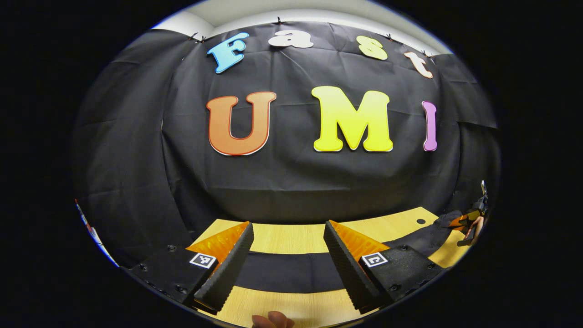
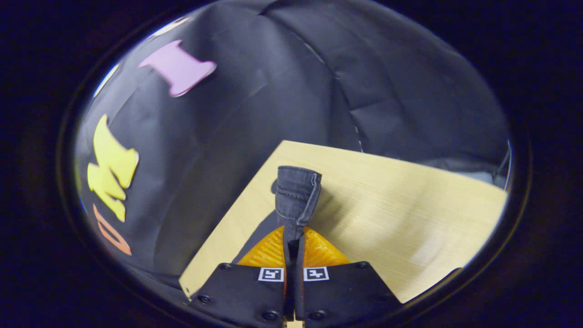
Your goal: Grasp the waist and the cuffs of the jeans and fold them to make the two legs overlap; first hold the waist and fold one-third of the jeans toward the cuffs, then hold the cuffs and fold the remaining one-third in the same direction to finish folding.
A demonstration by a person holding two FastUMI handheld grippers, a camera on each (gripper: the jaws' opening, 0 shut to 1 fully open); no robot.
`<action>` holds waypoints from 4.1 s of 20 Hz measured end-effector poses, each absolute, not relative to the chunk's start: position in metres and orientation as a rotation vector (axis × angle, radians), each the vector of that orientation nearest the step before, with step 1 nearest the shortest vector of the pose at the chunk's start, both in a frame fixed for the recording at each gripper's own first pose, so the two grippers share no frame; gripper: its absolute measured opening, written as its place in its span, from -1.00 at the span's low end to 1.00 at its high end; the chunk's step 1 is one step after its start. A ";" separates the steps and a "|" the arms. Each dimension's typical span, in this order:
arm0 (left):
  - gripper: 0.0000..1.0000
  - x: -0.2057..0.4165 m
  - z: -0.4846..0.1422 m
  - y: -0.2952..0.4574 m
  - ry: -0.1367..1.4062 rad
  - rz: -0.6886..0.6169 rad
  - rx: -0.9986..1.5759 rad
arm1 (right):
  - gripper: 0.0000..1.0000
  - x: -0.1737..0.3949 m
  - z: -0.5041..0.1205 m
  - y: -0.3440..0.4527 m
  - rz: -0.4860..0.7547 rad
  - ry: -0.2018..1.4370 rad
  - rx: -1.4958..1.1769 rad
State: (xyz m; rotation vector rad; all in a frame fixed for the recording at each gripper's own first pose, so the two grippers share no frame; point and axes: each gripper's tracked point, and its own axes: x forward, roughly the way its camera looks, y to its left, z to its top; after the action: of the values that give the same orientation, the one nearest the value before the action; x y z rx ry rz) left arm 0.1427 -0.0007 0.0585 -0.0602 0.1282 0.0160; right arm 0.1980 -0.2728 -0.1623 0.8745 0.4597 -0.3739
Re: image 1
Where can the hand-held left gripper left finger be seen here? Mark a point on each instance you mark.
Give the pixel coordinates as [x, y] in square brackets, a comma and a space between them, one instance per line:
[230, 273]

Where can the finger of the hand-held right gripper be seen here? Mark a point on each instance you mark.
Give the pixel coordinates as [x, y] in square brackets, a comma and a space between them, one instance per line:
[462, 220]

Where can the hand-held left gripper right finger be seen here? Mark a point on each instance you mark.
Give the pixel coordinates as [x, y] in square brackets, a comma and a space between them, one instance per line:
[348, 273]

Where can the black jeans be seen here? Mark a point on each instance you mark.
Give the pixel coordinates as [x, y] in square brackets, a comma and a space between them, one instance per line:
[291, 273]

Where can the black backdrop cloth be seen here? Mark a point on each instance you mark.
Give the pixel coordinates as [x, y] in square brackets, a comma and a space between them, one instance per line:
[291, 191]

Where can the white printed board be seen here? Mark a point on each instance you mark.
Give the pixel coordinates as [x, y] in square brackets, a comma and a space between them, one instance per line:
[93, 234]

